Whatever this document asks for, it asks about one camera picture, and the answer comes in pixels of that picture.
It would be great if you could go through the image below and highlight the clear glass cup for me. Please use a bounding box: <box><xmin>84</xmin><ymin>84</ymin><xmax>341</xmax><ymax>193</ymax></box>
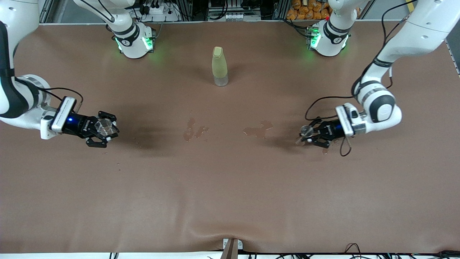
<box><xmin>94</xmin><ymin>118</ymin><xmax>118</xmax><ymax>138</ymax></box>

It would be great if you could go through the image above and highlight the metal jigger measuring cup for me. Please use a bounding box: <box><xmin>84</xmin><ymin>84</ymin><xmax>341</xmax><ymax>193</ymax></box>
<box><xmin>295</xmin><ymin>124</ymin><xmax>315</xmax><ymax>145</ymax></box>

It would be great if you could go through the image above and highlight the brown liquid spill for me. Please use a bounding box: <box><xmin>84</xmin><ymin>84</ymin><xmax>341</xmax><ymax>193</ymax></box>
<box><xmin>183</xmin><ymin>118</ymin><xmax>210</xmax><ymax>142</ymax></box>
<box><xmin>243</xmin><ymin>121</ymin><xmax>275</xmax><ymax>140</ymax></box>

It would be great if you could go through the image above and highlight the brown table mat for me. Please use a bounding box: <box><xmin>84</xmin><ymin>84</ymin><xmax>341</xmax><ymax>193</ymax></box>
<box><xmin>0</xmin><ymin>20</ymin><xmax>460</xmax><ymax>254</ymax></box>

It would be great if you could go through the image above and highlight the yellow-green bottle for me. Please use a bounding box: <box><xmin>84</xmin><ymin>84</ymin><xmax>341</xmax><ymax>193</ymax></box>
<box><xmin>211</xmin><ymin>46</ymin><xmax>229</xmax><ymax>87</ymax></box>

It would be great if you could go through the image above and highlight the orange snack packs pile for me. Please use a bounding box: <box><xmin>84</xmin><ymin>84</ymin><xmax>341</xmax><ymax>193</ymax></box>
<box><xmin>286</xmin><ymin>0</ymin><xmax>333</xmax><ymax>21</ymax></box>

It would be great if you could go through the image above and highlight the white power strip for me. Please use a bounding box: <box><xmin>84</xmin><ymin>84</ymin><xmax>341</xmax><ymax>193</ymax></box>
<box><xmin>138</xmin><ymin>3</ymin><xmax>180</xmax><ymax>22</ymax></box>

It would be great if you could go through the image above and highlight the grey control box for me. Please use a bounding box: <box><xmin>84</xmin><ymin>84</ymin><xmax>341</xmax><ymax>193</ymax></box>
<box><xmin>208</xmin><ymin>0</ymin><xmax>262</xmax><ymax>21</ymax></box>

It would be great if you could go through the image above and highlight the aluminium frame profile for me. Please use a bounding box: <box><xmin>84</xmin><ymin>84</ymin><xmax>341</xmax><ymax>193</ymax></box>
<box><xmin>38</xmin><ymin>0</ymin><xmax>54</xmax><ymax>25</ymax></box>

